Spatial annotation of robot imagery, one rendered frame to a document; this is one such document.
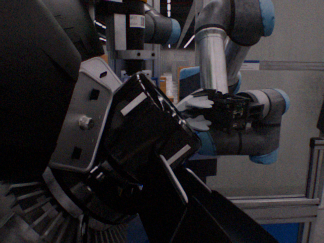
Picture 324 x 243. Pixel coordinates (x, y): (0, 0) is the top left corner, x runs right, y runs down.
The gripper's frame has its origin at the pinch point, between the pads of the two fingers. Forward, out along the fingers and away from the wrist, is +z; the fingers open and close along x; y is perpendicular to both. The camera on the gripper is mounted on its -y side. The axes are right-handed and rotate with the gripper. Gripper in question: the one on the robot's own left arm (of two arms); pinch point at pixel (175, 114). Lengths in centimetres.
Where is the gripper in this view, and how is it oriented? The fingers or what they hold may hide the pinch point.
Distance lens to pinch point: 53.0
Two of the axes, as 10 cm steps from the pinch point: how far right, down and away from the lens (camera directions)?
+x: -0.6, 9.6, 2.7
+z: -7.8, 1.2, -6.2
